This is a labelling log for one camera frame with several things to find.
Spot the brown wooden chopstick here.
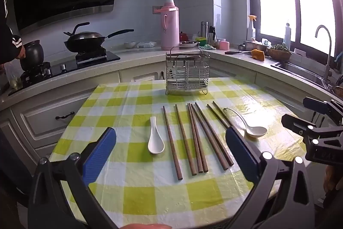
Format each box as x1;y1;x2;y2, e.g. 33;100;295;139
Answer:
190;103;209;173
175;104;196;175
192;104;228;170
212;101;234;126
206;104;231;131
195;102;234;167
187;103;203;174
162;106;183;180

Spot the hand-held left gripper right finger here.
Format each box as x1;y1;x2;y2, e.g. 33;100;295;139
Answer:
226;126;316;229

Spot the long-handled white spoon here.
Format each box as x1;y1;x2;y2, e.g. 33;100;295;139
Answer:
223;107;268;138

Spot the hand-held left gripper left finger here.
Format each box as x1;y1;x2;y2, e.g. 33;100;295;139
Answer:
28;127;120;229

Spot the steel basin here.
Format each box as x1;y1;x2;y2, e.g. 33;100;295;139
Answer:
244;41;268;52

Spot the orange sponge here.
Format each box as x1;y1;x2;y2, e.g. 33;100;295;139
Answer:
250;49;266;61

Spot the white plastic packet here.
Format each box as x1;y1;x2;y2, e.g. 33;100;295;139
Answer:
137;41;157;49

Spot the black clay pot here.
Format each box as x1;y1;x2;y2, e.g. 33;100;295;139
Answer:
20;40;45;71

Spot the woven basket with greens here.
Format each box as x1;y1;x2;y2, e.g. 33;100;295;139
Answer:
267;44;292;62

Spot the steel sink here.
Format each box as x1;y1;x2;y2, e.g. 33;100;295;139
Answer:
271;61;330;88

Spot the yellow-green checked tablecloth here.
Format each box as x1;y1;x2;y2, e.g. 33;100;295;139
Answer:
50;76;307;229

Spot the clear plastic bag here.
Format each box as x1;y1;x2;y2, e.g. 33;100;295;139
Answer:
4;61;23;90

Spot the white squeeze bottle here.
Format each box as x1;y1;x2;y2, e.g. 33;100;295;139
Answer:
283;20;292;48

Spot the spray bottle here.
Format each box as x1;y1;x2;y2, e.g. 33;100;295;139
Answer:
248;14;258;42

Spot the black wok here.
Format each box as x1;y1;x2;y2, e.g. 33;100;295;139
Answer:
63;22;134;54

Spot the short white ceramic spoon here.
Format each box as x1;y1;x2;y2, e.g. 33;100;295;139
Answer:
148;116;165;154

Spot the steel wire utensil rack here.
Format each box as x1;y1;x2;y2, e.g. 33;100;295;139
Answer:
165;46;211;96

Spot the black gas stove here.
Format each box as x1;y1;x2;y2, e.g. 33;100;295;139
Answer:
8;50;121;97

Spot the steel faucet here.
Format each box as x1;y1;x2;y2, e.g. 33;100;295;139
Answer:
315;25;334;85

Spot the black drawer handle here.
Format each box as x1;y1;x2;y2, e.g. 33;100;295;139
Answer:
55;111;75;120

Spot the person's left hand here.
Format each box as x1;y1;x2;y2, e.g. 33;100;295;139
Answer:
120;223;173;229

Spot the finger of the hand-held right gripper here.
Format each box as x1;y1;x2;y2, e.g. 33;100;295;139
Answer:
303;97;343;125
281;114;343;165

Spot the person's right hand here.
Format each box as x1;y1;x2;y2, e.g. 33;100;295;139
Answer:
324;165;343;192

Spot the pink thermos jug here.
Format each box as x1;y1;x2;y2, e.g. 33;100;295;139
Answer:
153;0;181;51

